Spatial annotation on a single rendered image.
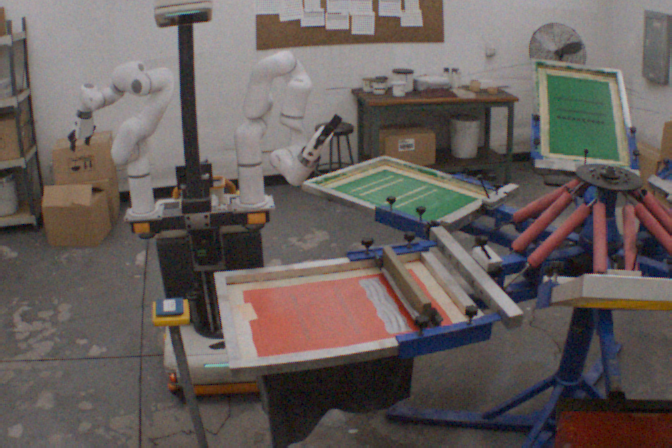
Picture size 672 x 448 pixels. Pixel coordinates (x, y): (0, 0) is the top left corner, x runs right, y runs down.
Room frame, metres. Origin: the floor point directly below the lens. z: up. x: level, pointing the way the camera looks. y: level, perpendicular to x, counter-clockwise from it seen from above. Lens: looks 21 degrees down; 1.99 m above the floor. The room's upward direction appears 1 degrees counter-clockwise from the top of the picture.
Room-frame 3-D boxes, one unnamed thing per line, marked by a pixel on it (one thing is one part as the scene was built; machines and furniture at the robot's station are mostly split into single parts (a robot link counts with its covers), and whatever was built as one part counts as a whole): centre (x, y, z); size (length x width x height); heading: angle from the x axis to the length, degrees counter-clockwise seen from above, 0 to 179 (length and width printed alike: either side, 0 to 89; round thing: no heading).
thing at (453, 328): (1.45, -0.31, 0.98); 0.30 x 0.05 x 0.07; 103
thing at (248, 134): (2.16, 0.31, 1.37); 0.13 x 0.10 x 0.16; 171
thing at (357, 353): (1.66, -0.02, 0.97); 0.79 x 0.58 x 0.04; 103
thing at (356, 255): (1.99, -0.18, 0.98); 0.30 x 0.05 x 0.07; 103
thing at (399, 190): (2.56, -0.42, 1.05); 1.08 x 0.61 x 0.23; 43
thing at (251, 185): (2.16, 0.32, 1.21); 0.16 x 0.13 x 0.15; 10
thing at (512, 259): (1.79, -0.56, 1.02); 0.17 x 0.06 x 0.05; 103
